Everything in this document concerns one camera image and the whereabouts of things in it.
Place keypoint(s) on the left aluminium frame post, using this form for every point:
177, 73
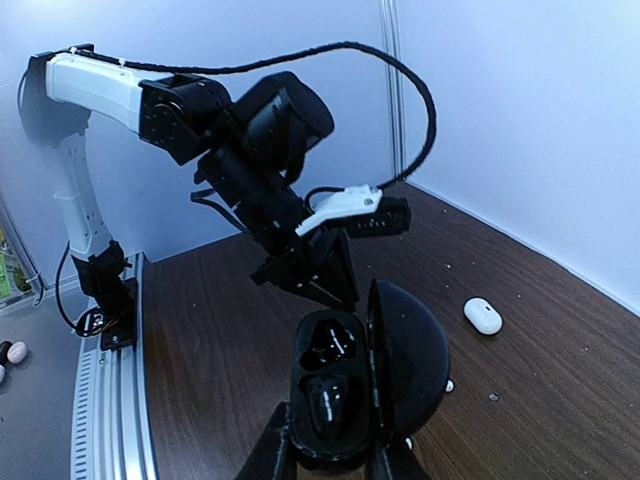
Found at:
395, 95

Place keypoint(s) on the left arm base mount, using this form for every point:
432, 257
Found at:
119, 311

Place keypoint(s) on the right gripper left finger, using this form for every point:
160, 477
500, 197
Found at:
273, 456

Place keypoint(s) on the black earbud charging case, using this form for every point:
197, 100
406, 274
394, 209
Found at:
397, 377

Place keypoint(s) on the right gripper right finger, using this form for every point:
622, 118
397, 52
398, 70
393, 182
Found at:
395, 462

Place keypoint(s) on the front aluminium rail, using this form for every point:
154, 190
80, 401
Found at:
111, 434

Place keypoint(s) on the white earbud charging case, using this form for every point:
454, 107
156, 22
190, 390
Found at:
483, 316

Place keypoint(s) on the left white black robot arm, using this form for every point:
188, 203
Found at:
250, 151

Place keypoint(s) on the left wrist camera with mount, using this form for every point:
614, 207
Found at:
361, 211

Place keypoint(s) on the beige earbud case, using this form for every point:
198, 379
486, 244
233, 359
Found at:
17, 352

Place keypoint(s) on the black earbud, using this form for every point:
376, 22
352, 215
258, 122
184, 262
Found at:
330, 343
328, 399

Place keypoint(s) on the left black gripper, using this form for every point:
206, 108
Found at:
316, 266

